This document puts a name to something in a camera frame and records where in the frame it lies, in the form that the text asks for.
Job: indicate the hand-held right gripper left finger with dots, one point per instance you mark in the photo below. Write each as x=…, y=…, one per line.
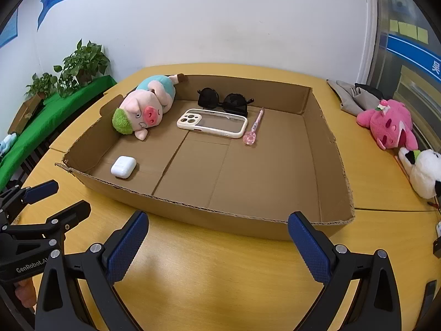
x=127, y=244

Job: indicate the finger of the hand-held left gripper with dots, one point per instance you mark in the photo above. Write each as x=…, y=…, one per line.
x=74, y=213
x=41, y=191

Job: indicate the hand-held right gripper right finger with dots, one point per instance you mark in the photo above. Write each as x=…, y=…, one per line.
x=308, y=244

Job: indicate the white earbuds case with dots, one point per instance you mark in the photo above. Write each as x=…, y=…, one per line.
x=122, y=167

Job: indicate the shallow cardboard box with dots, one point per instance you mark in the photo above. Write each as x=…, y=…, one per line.
x=241, y=179

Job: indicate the pink pig plush toy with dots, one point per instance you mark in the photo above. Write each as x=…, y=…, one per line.
x=148, y=107

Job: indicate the pink pen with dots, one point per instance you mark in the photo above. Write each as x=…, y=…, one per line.
x=256, y=122

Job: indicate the person's left hand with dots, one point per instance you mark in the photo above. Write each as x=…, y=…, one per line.
x=26, y=296

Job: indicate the light blue plush toy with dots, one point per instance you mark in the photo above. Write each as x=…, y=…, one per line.
x=7, y=144

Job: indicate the green table cloth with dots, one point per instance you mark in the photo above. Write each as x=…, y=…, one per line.
x=51, y=117

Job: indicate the small brown cardboard box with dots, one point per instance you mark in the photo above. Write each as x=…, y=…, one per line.
x=27, y=110

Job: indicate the small potted green plant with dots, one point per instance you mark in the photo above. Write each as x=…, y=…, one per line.
x=41, y=84

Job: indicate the large potted green plant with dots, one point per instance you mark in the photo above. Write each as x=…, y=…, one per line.
x=82, y=63

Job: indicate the white clear phone case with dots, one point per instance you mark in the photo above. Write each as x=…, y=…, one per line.
x=186, y=120

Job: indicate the white panda plush toy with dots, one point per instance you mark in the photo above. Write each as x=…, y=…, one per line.
x=425, y=172

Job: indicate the magenta bear plush toy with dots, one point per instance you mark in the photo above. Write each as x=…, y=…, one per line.
x=389, y=124

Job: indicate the grey cloth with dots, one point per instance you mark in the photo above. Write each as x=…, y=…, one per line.
x=348, y=96

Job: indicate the black sunglasses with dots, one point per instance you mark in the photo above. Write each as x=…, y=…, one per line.
x=206, y=98

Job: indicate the blue door stripe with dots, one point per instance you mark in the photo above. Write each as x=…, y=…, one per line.
x=417, y=53

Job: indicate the yellow sticky note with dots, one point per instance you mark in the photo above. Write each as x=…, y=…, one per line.
x=407, y=29
x=393, y=26
x=423, y=35

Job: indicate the blue framed wall poster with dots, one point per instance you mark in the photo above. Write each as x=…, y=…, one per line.
x=9, y=27

